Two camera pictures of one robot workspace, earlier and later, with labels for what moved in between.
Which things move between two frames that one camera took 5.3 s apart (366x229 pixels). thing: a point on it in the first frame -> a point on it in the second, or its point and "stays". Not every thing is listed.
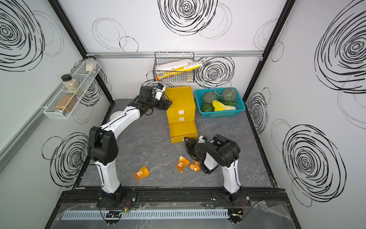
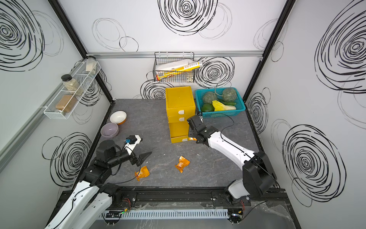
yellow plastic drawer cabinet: (181, 114) stays
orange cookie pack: (143, 172) stays
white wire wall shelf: (62, 105) stays
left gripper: (166, 105) -> (139, 160)
